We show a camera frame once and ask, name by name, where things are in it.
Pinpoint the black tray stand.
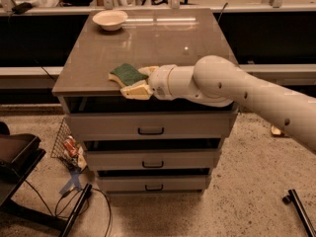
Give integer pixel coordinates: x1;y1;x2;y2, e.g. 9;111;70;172
0;121;45;205

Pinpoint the wire mesh basket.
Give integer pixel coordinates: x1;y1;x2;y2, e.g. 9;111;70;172
50;119;87;173

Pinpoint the middle grey drawer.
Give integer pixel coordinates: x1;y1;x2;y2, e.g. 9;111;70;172
85;149;221;171

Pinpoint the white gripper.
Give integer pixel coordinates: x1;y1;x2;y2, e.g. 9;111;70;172
120;64;176;101

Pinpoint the black stand leg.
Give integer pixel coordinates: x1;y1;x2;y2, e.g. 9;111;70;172
58;184;92;237

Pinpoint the red snack packet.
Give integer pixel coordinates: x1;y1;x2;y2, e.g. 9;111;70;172
63;137;78;157

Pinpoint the black cable on floor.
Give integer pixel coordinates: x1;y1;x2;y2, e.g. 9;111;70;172
24;179;114;237

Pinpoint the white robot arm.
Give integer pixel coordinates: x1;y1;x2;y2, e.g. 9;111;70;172
120;55;316;153

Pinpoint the green and yellow sponge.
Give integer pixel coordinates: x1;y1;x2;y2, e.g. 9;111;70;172
109;63;148;87

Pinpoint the bottom grey drawer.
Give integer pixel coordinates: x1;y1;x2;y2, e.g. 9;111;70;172
96;175;211;193

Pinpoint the grey drawer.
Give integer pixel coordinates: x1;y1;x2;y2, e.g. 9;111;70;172
96;175;211;193
65;111;237;141
85;149;221;171

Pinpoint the grey drawer cabinet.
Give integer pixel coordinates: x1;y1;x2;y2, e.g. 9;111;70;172
52;9;238;180

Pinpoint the top grey drawer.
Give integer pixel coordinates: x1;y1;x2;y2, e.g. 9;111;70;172
65;111;237;141

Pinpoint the white paper bowl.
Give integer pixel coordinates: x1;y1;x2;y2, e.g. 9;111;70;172
93;10;128;32

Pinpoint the black bar bottom right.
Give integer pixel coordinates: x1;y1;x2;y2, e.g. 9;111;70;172
282;190;316;237

